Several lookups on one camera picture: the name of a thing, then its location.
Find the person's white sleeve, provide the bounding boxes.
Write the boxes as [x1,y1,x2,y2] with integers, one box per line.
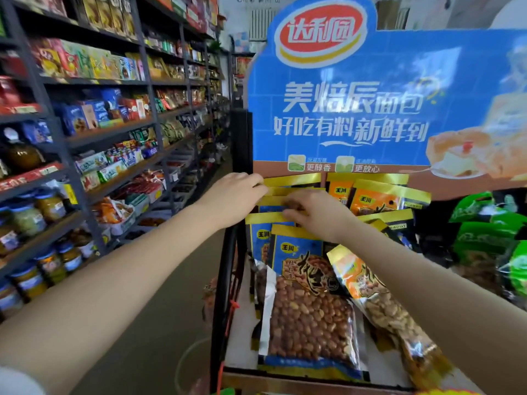
[0,366,47,395]

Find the person's left forearm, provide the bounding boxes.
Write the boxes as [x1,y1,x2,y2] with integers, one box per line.
[0,200,218,395]

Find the person's left hand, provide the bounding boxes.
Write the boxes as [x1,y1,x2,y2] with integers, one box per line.
[197,172,269,239]

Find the rows of assorted shelf goods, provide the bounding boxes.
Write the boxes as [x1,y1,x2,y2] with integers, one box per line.
[142,0,231,190]

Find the row of yellow snack bags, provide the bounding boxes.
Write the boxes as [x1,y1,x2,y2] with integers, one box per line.
[77,0,137,40]

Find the orange peanut packet lying flat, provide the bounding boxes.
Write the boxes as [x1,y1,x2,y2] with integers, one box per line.
[327,244,453,389]

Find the row of small candy packs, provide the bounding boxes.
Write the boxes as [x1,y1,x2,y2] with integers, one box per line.
[75,127,159,191]

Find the person's right hand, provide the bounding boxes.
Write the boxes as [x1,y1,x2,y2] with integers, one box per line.
[282,189,358,244]

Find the dark blue gold-topped packet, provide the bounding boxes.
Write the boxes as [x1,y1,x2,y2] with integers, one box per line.
[357,208,418,252]

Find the green snack packet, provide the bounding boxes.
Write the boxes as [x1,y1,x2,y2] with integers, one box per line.
[497,241,527,310]
[451,221,514,293]
[489,211,527,244]
[448,191,518,224]

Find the white wall radiator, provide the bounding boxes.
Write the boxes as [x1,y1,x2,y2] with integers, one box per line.
[249,8,281,42]

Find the black display rack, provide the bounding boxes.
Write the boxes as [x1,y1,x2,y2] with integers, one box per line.
[209,108,418,395]

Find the group of glass jars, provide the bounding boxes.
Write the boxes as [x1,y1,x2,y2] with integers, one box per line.
[0,188,99,319]

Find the large blue peanut packet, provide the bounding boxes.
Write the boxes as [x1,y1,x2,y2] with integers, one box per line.
[258,224,370,382]

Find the row of red snack packets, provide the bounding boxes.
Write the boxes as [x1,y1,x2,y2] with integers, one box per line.
[92,170,166,236]

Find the person's right forearm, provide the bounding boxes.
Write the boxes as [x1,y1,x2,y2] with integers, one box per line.
[335,221,527,395]

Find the row of colourful snack boxes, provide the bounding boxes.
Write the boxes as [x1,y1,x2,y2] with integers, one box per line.
[30,38,146,81]

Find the blue bread display sign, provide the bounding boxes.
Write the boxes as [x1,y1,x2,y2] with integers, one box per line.
[246,0,527,201]

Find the row of blue biscuit boxes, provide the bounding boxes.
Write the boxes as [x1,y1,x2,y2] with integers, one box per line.
[53,88,152,135]

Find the red boxes on shelf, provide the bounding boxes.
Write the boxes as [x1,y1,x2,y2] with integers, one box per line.
[0,75,40,115]

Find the dark glass bottle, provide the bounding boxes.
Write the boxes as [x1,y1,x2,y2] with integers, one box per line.
[1,127,45,174]

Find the grey metal store shelving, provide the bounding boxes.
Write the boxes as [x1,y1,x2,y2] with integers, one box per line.
[0,0,232,325]

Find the blue gold-topped peanut packet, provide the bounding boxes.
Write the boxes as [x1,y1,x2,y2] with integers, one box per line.
[257,196,298,214]

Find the orange gold-topped snack packet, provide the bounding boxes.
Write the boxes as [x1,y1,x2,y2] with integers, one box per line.
[349,179,432,217]
[325,172,410,207]

